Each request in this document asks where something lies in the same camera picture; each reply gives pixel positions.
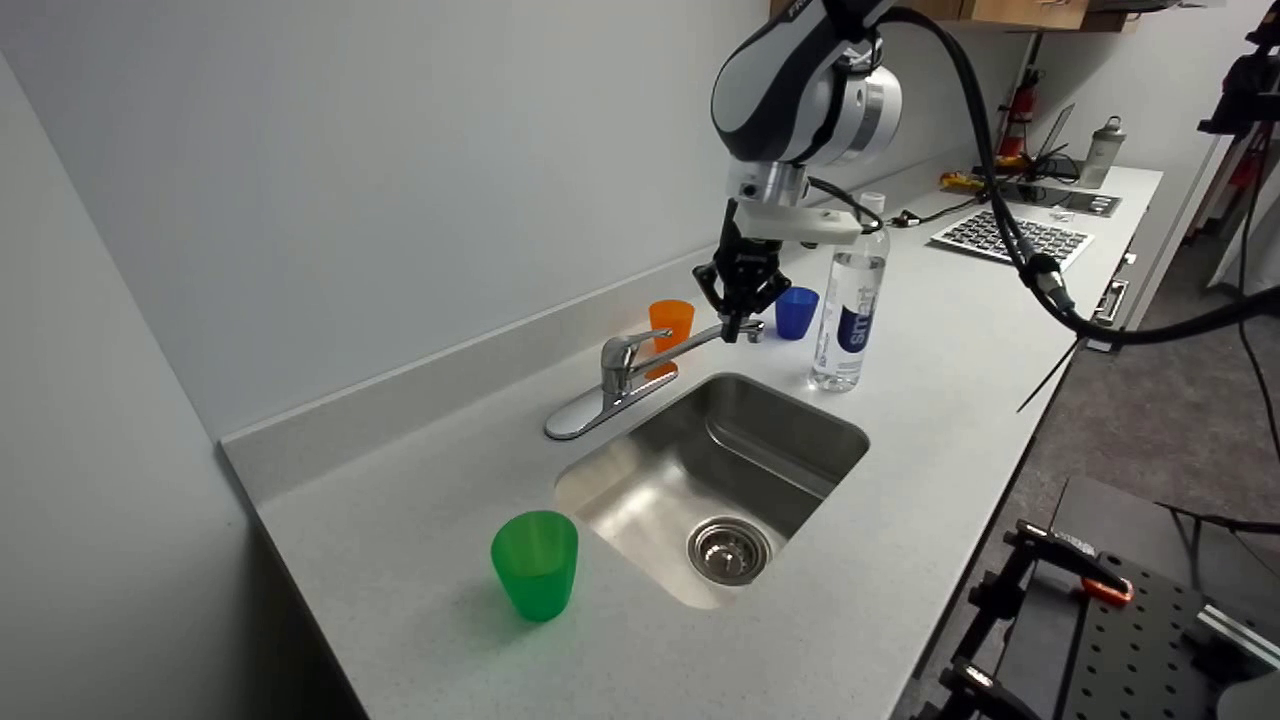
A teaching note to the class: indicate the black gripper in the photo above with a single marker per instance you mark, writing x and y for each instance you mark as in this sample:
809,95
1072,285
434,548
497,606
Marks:
751,253

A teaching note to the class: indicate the chrome tap spout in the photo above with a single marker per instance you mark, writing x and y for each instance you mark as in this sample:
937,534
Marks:
680,349

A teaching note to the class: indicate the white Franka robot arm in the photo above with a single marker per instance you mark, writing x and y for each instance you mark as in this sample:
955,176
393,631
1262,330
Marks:
814,95

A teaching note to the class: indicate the blue plastic cup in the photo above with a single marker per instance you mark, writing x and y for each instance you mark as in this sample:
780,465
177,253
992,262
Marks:
796,313

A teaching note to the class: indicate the orange plastic cup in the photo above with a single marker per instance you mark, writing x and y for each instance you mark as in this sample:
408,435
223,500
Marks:
670,322

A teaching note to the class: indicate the clear plastic water bottle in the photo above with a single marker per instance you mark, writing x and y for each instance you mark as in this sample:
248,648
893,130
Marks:
851,300

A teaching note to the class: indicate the stainless steel sink basin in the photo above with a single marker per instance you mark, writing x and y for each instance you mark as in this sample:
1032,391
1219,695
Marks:
766,447

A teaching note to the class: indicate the yellow hand tool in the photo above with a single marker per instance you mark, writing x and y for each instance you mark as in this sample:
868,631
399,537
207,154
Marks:
961,183

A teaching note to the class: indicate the metal sink drain strainer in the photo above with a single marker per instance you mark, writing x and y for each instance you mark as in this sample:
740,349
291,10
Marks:
731,548

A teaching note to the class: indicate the grey computer keyboard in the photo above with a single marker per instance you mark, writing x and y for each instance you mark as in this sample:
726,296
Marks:
1000,239

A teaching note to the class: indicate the green plastic cup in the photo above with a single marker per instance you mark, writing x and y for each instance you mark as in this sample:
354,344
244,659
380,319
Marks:
535,567

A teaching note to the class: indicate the silver metal bottle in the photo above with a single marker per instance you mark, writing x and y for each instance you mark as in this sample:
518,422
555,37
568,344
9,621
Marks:
1101,151

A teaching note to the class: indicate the brown cardboard box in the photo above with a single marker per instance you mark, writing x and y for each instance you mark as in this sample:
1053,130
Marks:
1025,10

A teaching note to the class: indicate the black clamp with orange tips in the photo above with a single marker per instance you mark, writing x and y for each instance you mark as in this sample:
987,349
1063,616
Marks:
1072,556

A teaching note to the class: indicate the black perforated breadboard table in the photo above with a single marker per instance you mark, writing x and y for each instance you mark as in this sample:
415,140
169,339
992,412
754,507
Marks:
1134,653

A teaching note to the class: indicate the black camera tripod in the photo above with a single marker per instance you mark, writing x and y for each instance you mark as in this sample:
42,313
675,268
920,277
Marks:
1252,85

